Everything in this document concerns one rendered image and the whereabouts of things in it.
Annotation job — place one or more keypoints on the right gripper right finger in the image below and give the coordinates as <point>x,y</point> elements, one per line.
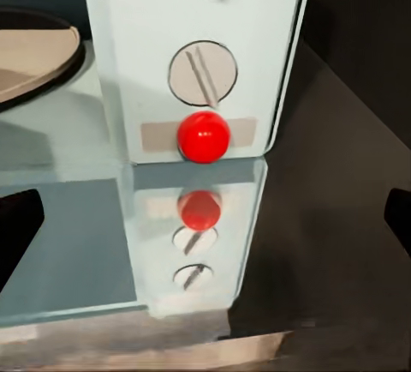
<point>397,214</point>

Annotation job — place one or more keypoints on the fridge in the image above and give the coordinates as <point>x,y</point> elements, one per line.
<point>367,44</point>

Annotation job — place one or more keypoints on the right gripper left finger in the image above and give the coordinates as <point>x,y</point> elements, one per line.
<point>21,216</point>

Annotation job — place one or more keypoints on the microwave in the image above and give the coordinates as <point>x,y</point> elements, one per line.
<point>87,83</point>

